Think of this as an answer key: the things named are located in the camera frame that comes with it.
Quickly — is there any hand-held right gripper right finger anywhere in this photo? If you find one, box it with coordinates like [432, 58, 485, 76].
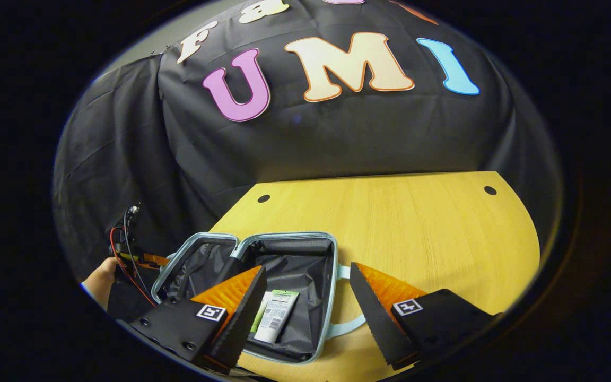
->
[349, 262, 497, 371]

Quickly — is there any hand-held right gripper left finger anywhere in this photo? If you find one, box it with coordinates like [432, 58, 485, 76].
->
[129, 265, 268, 371]

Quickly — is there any colourful printed cream tube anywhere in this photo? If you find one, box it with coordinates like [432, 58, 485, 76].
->
[254, 289, 301, 344]

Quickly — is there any light blue small suitcase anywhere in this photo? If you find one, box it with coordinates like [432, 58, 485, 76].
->
[151, 231, 367, 366]

